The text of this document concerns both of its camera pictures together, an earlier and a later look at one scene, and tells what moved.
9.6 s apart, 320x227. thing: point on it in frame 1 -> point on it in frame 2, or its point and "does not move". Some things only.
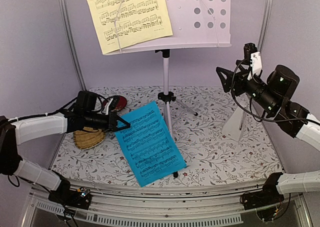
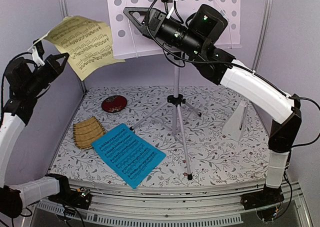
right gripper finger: (226, 83) -> (138, 17)
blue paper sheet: (149, 145) -> (133, 156)
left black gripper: (112, 124) -> (61, 67)
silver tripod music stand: (200, 17) -> (129, 40)
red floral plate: (118, 102) does not move
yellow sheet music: (124, 16) -> (88, 43)
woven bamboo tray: (88, 138) does not move
